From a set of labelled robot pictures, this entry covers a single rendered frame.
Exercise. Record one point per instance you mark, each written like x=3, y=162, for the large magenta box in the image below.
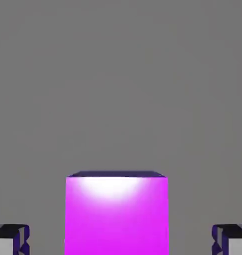
x=116, y=219

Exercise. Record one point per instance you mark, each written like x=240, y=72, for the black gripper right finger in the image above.
x=232, y=237

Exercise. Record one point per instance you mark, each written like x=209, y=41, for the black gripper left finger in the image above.
x=9, y=237

